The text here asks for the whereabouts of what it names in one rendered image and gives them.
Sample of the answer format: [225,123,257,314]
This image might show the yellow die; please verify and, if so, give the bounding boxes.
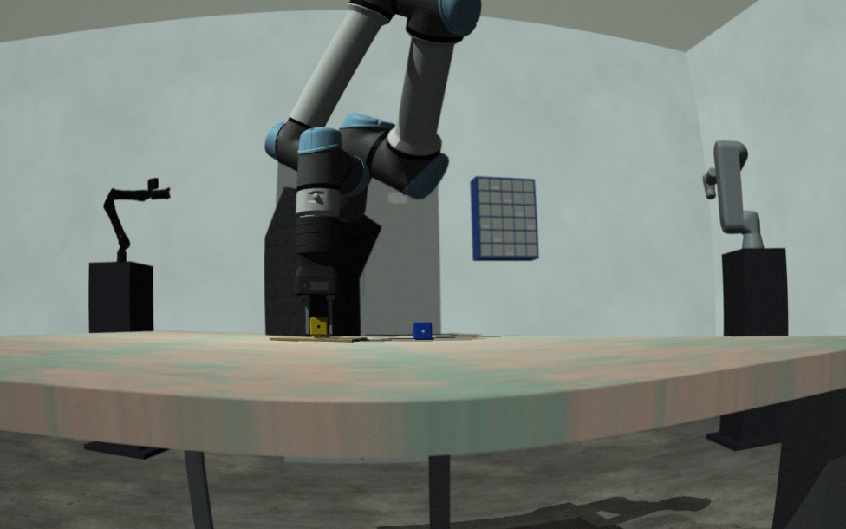
[310,317,328,336]

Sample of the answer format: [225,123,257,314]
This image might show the dark blue die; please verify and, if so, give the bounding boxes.
[413,323,432,340]

